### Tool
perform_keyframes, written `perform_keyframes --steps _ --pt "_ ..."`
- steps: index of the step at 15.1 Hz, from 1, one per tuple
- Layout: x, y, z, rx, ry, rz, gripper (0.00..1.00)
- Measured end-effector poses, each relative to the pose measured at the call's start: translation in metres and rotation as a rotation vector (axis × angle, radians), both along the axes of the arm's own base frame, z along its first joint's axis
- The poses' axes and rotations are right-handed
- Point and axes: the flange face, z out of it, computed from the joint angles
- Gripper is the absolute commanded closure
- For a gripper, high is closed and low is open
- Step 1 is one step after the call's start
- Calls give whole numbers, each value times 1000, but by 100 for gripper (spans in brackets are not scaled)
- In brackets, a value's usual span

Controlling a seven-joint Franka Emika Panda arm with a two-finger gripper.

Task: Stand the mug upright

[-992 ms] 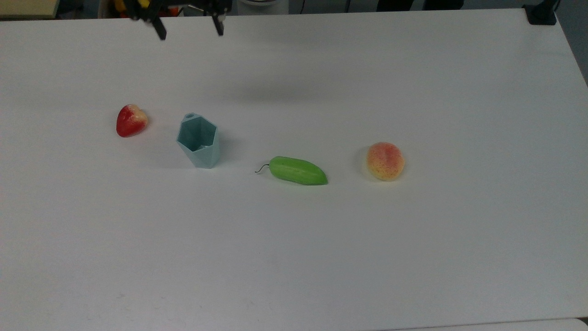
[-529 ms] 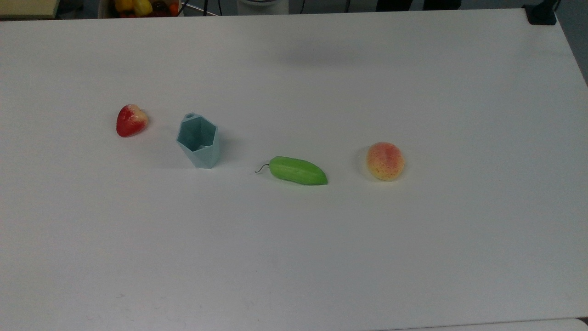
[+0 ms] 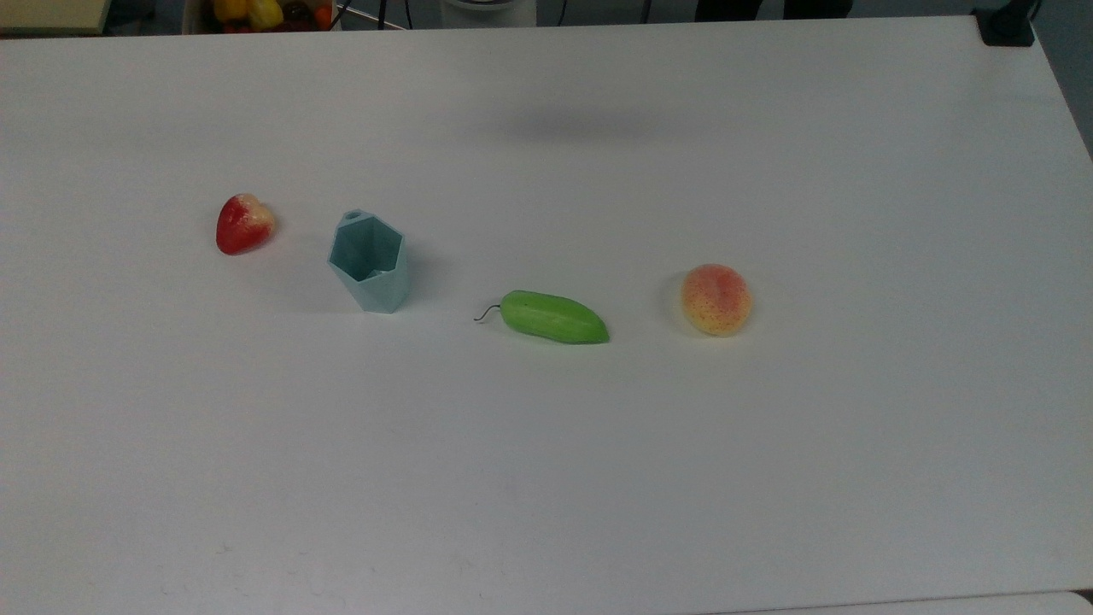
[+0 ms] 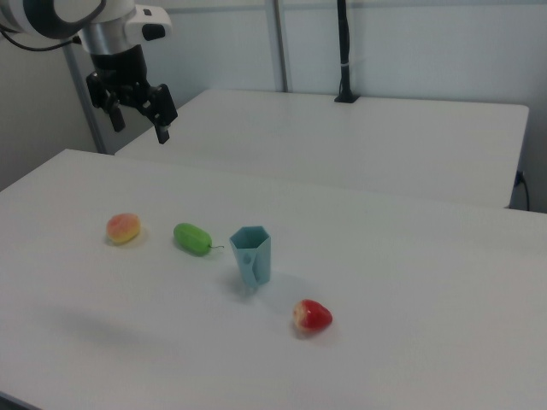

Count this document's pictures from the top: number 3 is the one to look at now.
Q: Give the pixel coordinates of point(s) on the light blue faceted mug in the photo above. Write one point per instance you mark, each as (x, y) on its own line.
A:
(369, 260)

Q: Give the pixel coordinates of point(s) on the green cucumber toy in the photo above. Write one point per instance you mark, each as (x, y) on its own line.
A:
(551, 318)

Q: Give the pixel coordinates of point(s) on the yellow pink peach toy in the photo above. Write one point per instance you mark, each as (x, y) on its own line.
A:
(716, 300)

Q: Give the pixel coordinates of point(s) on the red strawberry toy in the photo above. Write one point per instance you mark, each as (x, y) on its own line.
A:
(242, 225)

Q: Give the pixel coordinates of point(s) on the box of toy fruit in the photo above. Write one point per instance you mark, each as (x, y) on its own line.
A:
(265, 14)

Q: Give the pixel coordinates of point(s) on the black table clamp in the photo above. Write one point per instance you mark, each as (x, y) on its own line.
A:
(1006, 26)

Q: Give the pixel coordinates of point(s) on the beige board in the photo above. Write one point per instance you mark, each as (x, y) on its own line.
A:
(51, 14)

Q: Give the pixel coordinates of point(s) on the grey metal rail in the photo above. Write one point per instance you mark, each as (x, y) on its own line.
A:
(376, 19)

